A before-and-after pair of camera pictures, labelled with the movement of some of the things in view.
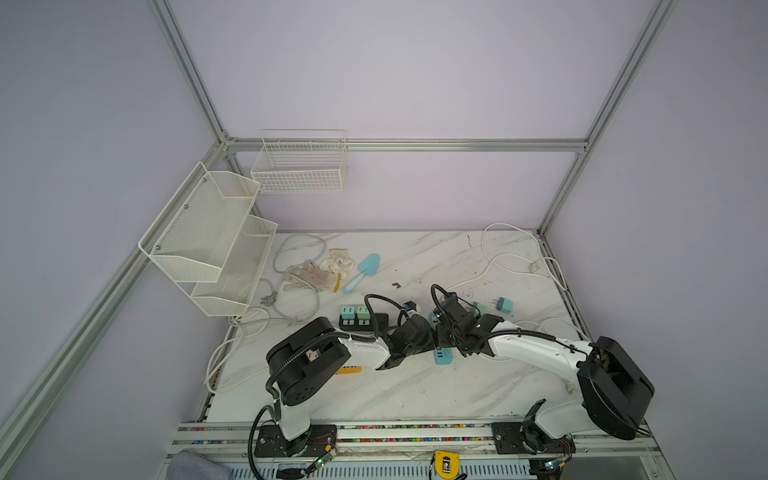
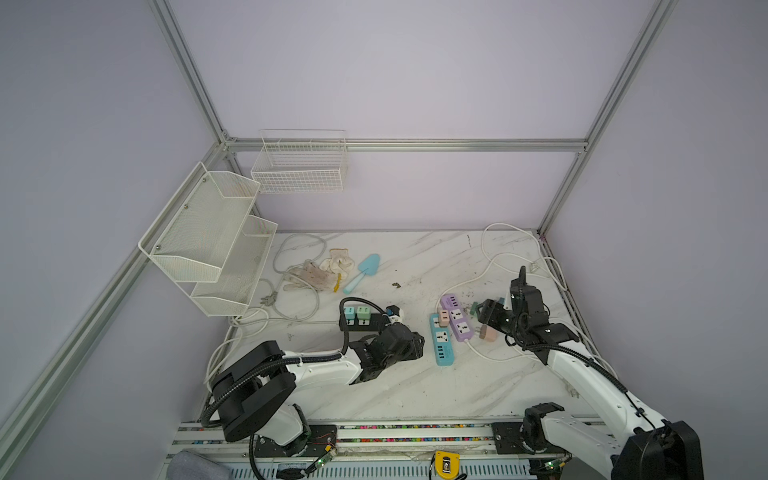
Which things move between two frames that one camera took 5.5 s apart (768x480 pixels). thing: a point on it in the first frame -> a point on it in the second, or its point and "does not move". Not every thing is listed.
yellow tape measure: (447, 464) does not move
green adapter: (363, 313) does not move
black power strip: (365, 324) does not move
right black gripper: (439, 329) -> (490, 308)
